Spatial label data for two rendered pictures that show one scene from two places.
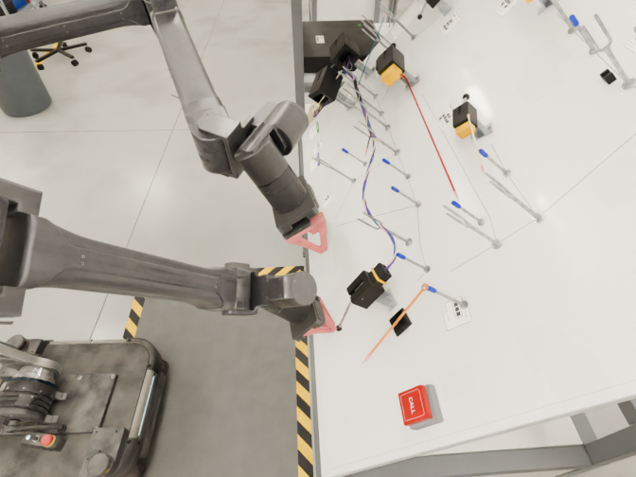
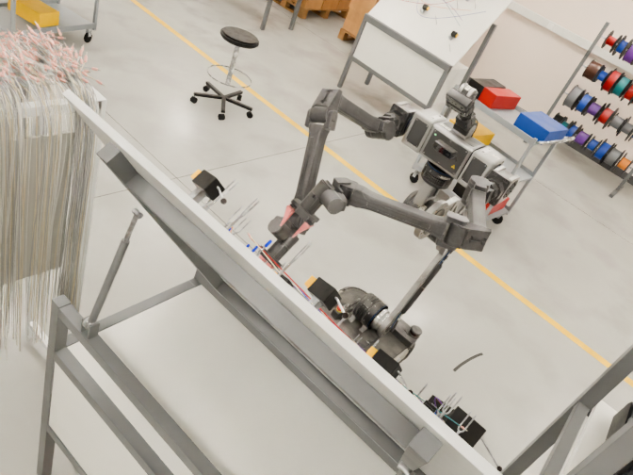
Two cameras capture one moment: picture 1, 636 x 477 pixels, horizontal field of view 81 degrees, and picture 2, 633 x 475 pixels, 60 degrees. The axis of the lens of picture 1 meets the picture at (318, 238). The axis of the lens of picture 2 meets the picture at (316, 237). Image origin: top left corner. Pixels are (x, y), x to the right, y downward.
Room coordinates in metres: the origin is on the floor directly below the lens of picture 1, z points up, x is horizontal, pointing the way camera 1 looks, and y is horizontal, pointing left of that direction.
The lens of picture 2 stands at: (1.21, -1.23, 2.30)
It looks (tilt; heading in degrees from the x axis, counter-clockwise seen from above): 35 degrees down; 119
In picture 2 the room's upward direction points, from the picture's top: 24 degrees clockwise
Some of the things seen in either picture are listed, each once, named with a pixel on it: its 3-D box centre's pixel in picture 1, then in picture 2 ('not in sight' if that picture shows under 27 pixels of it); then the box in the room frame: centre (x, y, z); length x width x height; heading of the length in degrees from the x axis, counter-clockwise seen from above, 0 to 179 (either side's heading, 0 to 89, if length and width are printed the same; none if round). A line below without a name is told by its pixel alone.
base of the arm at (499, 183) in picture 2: not in sight; (490, 189); (0.70, 0.75, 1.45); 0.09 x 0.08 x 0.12; 2
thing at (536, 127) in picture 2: not in sight; (487, 158); (-0.14, 3.40, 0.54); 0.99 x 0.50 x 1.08; 175
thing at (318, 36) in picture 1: (338, 44); not in sight; (1.58, -0.08, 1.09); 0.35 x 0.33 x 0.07; 4
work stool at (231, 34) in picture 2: not in sight; (234, 73); (-2.15, 2.17, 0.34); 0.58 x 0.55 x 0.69; 122
